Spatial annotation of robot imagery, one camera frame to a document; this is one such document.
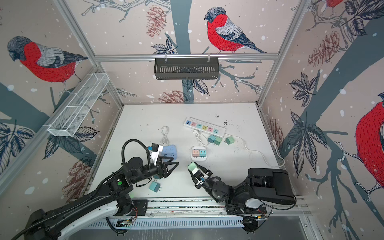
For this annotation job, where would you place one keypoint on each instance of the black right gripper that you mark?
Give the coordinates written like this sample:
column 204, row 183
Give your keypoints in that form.
column 201, row 167

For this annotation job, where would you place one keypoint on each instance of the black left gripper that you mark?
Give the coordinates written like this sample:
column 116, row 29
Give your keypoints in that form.
column 163, row 172

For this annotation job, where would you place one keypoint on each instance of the blue square power strip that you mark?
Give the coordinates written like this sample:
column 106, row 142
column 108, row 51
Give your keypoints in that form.
column 169, row 151

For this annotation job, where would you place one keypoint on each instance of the pink charger plug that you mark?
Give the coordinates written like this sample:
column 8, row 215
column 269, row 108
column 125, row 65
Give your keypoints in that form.
column 195, row 153

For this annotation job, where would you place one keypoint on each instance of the white square power strip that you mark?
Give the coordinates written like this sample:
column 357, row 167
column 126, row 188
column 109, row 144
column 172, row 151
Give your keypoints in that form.
column 198, row 159

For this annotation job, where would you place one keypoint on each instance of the light green charger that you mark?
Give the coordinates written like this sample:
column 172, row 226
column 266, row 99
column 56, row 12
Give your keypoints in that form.
column 217, row 141

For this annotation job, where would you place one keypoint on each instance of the white long power strip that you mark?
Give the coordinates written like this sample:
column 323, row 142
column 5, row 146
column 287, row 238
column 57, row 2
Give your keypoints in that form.
column 204, row 127

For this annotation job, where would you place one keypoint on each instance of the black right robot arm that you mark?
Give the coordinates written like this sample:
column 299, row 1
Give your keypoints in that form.
column 261, row 188

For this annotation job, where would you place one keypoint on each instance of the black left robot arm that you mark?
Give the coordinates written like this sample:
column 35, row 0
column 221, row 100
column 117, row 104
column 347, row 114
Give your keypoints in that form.
column 110, row 197

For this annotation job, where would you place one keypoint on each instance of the teal charger front lowest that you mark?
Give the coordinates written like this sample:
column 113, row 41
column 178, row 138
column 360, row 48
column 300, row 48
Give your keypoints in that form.
column 155, row 186

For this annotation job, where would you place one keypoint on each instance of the black hanging basket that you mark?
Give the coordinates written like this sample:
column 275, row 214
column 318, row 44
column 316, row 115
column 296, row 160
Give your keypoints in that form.
column 187, row 69

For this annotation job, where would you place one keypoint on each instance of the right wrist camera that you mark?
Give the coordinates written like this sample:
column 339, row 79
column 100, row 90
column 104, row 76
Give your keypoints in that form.
column 199, row 175

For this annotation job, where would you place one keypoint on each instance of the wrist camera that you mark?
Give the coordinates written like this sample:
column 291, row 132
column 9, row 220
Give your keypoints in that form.
column 155, row 150
column 199, row 175

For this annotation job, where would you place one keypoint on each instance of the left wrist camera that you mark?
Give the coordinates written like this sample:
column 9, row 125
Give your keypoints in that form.
column 155, row 150

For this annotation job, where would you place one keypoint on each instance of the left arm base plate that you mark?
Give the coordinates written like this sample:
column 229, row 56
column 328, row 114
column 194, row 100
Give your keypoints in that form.
column 138, row 207

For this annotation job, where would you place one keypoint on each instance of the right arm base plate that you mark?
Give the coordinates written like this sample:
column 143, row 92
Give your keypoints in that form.
column 250, row 207

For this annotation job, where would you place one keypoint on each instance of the white wire mesh shelf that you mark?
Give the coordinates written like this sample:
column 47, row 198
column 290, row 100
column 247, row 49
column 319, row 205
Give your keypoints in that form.
column 81, row 102

